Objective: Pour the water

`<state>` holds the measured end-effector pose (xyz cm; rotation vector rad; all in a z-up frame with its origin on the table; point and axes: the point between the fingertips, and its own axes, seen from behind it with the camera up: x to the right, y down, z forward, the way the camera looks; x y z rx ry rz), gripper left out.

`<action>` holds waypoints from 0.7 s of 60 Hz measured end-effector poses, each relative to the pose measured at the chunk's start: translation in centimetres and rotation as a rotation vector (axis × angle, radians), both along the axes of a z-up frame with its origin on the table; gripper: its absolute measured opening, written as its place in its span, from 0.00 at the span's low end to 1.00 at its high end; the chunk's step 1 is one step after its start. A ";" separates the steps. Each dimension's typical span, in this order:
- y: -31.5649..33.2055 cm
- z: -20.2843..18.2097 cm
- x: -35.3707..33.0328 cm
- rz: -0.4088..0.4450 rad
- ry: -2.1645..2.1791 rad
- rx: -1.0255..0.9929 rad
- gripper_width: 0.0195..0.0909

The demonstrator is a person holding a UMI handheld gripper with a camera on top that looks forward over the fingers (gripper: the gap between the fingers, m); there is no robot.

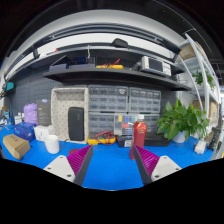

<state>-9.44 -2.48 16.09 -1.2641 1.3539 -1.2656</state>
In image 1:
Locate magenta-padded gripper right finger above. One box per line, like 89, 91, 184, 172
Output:
133, 144, 183, 186

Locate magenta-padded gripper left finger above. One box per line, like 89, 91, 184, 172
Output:
43, 144, 95, 187

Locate red drink bottle white cap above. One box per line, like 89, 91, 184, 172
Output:
129, 114, 148, 161

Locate flat round red coaster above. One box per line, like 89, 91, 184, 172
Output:
68, 148, 81, 156

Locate white cup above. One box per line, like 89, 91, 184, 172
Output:
44, 134, 61, 155

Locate black flat case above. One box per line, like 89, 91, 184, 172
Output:
143, 132, 172, 148

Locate white box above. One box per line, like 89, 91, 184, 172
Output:
33, 124, 54, 142

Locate white power adapter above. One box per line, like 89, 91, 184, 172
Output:
194, 139, 208, 155

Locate black rectangular speaker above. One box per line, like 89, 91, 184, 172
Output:
67, 106, 86, 142

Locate grey drawer cabinet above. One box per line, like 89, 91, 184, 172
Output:
136, 113, 162, 134
88, 84, 129, 113
128, 87, 162, 114
88, 112, 116, 139

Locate yellow multimeter with red leads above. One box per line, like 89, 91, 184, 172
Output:
87, 130, 117, 146

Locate small black labelled box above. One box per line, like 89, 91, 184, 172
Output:
116, 134, 134, 148

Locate brown cardboard box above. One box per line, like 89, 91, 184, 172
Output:
2, 133, 32, 161

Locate blue box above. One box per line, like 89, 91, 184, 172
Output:
13, 121, 37, 143

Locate green potted plant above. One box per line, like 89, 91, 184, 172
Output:
155, 98, 210, 144

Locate beige dotted fabric bin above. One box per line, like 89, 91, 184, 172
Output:
50, 86, 90, 145

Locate dark grey flat box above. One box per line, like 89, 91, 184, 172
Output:
35, 98, 53, 127

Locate clear compartment box coloured parts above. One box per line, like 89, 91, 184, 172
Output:
114, 114, 138, 136

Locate purple bag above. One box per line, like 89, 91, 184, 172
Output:
23, 102, 39, 125

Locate white shelf unit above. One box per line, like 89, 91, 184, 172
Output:
176, 33, 223, 158

